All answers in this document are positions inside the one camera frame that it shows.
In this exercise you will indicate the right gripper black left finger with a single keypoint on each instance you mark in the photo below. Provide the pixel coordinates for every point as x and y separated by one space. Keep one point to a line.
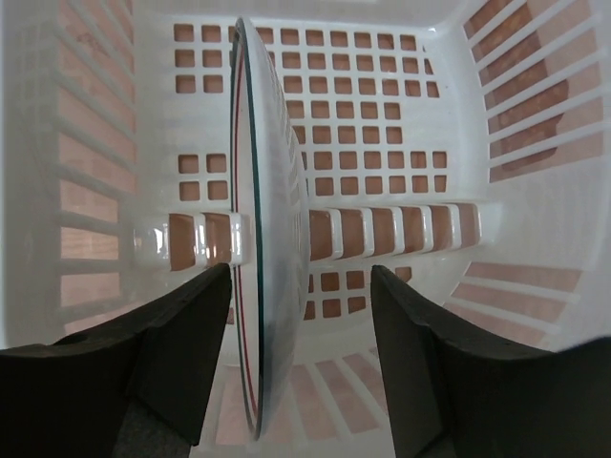
135 386

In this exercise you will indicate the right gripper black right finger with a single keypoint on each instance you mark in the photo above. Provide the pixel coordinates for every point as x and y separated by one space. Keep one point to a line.
454 389

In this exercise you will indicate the white plate red characters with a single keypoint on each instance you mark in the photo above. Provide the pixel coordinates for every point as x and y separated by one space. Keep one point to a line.
268 190

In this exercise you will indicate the white orange plastic dish rack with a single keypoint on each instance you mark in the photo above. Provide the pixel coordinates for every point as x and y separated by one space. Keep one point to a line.
463 144

